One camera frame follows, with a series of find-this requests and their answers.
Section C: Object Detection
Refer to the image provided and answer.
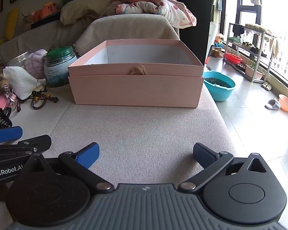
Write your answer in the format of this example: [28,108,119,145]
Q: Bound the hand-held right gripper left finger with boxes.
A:
[17,142,114,193]

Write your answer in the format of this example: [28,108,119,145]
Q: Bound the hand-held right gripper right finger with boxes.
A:
[178,142,274,193]

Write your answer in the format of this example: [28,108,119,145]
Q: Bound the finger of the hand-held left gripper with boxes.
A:
[0,135,52,161]
[0,126,23,142]

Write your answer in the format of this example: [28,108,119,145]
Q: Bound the white towel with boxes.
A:
[6,66,42,100]

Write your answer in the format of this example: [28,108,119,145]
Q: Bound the purple fluffy scrunchie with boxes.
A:
[24,49,48,79]

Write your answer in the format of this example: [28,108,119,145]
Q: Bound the pink cardboard box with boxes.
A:
[68,39,204,108]

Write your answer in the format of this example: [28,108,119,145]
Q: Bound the black claw hair clip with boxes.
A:
[0,107,13,128]

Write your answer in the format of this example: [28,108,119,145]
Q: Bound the blue plastic basin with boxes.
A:
[203,71,236,102]

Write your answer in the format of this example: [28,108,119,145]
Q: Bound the clear plastic jar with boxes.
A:
[6,50,30,67]

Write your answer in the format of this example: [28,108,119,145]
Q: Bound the green-lid jar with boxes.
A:
[43,46,78,88]

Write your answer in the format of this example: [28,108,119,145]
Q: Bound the grey slipper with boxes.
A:
[265,98,282,110]

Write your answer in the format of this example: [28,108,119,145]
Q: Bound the tan fabric item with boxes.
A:
[128,65,147,75]

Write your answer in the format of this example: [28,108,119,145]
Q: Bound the potted plant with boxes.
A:
[245,57,266,79]

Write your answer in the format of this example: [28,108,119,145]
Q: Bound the red plastic basin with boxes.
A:
[224,52,243,64]

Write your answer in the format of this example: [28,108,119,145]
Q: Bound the brown boots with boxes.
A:
[211,47,224,58]

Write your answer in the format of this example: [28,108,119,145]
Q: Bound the yellow plush toy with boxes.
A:
[3,7,19,41]

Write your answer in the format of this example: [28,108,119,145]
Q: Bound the colourful toy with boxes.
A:
[214,35,227,48]

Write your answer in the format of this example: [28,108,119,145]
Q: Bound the beige plush toy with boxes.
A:
[22,13,34,25]

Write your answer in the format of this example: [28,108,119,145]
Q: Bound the white board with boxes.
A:
[208,21,219,65]

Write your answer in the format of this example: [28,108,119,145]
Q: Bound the black flat box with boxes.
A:
[31,11,61,29]

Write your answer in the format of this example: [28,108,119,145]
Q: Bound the orange plastic toy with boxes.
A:
[34,2,59,20]

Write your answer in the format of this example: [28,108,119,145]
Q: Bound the beige covered sofa armrest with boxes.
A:
[73,14,180,58]

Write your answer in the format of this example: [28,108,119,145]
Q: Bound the metal shoe rack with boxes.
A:
[222,23,277,84]

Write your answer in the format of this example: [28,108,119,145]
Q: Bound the cream pillow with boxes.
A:
[60,0,116,28]

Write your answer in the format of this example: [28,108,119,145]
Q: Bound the floral blanket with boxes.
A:
[99,0,197,29]

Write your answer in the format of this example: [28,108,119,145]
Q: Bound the dark elastic hair tie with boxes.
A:
[31,88,60,110]

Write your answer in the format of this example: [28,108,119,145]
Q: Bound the furry pompom keychain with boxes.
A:
[0,67,22,112]

